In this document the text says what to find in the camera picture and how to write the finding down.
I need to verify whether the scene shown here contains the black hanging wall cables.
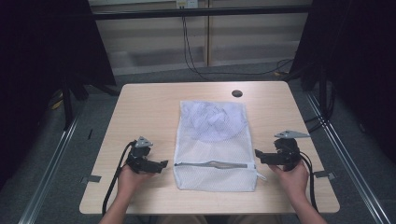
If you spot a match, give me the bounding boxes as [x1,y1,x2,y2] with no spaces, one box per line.
[181,15,294,82]

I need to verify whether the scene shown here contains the person's right hand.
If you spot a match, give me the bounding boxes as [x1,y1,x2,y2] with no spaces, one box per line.
[269,161,309,200]

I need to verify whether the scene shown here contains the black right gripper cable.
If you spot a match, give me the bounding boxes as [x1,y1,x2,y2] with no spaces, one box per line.
[298,150,319,213]

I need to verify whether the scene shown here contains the metal floor rail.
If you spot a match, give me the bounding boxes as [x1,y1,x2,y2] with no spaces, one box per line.
[305,92,392,224]
[18,115,80,224]

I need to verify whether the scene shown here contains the grey tape strip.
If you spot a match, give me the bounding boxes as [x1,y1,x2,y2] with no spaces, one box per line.
[313,170,337,181]
[79,175,103,185]

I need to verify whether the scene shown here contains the black floor cables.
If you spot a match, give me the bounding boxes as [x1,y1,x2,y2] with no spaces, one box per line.
[304,83,336,134]

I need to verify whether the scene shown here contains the black metal stand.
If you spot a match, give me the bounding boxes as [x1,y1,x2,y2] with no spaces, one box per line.
[318,68,331,119]

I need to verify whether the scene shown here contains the white crumpled cloth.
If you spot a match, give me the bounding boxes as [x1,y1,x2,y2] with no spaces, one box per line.
[181,101,248,143]

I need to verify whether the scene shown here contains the white wall power outlet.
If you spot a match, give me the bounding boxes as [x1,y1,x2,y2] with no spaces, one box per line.
[176,0,199,9]

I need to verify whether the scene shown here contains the black curtain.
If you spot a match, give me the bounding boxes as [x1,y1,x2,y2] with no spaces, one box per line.
[0,0,117,188]
[289,0,396,162]

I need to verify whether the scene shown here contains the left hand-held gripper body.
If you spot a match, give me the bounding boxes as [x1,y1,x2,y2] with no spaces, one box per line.
[125,135,163,175]

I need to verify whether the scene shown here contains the person's left hand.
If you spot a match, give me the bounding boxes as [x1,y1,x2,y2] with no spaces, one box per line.
[117,164,155,200]

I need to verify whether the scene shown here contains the black horizontal bar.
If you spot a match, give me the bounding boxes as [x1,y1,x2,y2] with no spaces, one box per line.
[90,5,312,21]

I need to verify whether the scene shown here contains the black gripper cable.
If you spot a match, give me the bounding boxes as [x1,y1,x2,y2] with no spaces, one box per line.
[101,140,138,217]
[298,150,319,213]

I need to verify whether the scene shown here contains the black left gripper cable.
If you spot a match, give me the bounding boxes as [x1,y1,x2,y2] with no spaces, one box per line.
[101,140,138,217]

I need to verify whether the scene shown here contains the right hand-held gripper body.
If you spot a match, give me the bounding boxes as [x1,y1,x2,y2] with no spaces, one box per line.
[263,130,312,172]

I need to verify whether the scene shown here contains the white mesh laundry bag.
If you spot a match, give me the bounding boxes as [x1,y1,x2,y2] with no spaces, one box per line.
[173,100,268,193]

